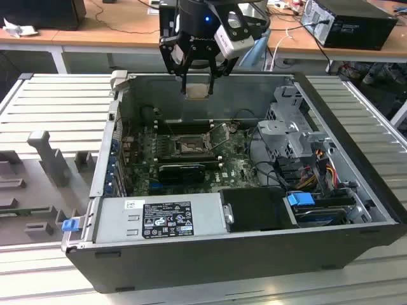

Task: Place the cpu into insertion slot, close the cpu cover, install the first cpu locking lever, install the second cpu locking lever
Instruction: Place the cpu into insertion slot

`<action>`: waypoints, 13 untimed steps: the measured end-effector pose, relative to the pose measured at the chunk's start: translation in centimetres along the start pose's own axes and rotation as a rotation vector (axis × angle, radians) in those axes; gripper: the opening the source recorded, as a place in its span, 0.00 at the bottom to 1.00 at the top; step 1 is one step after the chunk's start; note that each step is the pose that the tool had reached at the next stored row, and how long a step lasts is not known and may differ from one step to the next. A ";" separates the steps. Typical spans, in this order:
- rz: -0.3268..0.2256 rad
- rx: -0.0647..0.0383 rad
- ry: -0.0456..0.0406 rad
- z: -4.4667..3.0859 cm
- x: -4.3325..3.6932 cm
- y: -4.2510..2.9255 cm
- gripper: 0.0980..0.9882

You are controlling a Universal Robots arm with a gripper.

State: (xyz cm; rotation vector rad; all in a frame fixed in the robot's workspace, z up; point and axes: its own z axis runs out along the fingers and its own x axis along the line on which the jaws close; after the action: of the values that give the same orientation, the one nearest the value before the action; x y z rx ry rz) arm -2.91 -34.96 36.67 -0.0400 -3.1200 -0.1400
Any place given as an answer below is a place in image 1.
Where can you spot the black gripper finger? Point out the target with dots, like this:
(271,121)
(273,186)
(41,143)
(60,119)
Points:
(166,60)
(229,65)

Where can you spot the silver square CPU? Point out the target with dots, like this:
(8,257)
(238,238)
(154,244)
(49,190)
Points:
(197,91)

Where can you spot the thin metal locking lever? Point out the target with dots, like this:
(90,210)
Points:
(172,130)
(210,126)

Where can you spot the CPU socket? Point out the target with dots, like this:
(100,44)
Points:
(188,147)

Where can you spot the small black upright PC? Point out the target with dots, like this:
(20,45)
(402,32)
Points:
(167,22)

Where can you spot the pale blue teach pendant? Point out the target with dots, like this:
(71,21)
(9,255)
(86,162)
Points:
(259,47)

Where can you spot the wooden desk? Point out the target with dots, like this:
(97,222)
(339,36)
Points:
(127,38)

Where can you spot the grey metal drive cage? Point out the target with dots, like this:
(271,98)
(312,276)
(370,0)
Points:
(276,130)

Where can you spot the green motherboard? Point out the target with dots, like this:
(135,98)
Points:
(235,159)

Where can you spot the black box on desk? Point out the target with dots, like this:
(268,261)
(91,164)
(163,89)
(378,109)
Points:
(41,12)

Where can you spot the large black desktop PC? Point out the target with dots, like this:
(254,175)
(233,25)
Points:
(359,28)

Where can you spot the crumpled white paper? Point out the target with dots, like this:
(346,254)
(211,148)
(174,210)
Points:
(19,30)

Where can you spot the hard disk in blue carrier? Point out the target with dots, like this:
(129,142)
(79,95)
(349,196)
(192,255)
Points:
(300,201)

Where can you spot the grey parts rack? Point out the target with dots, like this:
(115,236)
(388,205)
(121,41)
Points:
(63,197)

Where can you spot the grey power supply unit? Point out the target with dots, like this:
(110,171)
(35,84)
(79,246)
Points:
(111,222)

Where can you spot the blue plastic case latch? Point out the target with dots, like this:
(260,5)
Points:
(70,225)

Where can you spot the black open PC case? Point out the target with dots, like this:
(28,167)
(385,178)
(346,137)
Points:
(222,267)

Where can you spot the small silver wrist camera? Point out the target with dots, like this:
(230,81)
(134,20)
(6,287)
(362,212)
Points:
(177,54)

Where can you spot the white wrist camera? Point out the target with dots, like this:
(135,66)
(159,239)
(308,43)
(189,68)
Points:
(233,41)

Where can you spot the grey case hinge bracket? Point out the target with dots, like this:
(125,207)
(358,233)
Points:
(119,79)

